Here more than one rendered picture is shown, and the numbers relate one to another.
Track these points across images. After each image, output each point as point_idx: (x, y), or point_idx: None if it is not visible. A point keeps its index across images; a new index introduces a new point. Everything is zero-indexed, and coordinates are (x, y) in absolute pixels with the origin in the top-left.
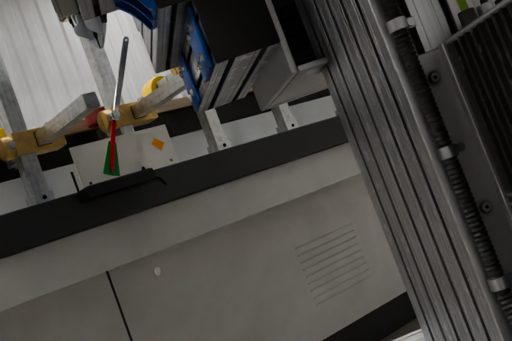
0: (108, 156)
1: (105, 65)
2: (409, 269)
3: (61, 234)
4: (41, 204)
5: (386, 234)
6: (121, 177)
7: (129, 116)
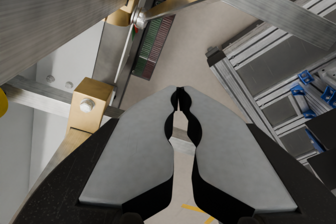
0: (133, 32)
1: None
2: (322, 108)
3: (128, 82)
4: (120, 102)
5: (326, 108)
6: (163, 46)
7: None
